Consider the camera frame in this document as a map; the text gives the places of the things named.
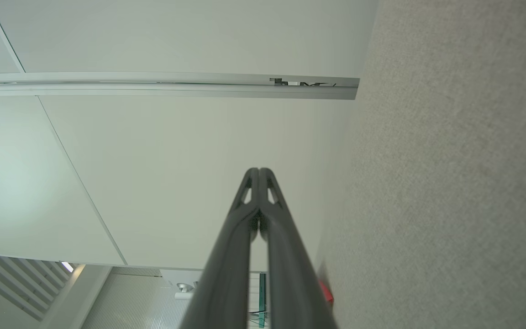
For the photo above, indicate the white slatted panel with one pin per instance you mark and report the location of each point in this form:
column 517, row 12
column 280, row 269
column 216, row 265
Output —
column 12, row 278

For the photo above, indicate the white round fixture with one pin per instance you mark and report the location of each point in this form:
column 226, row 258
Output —
column 184, row 288

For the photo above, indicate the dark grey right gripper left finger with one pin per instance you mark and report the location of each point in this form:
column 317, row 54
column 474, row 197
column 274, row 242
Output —
column 226, row 274

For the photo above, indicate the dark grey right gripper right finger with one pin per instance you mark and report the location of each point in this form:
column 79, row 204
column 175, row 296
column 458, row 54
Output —
column 290, row 274

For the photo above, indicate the grey partition door post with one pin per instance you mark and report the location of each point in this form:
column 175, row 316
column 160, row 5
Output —
column 153, row 87

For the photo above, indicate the red basketball jersey number 23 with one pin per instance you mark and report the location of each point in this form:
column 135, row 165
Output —
column 326, row 292

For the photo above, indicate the green edged glass panel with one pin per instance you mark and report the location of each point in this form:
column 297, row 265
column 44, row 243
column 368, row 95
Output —
column 261, row 301

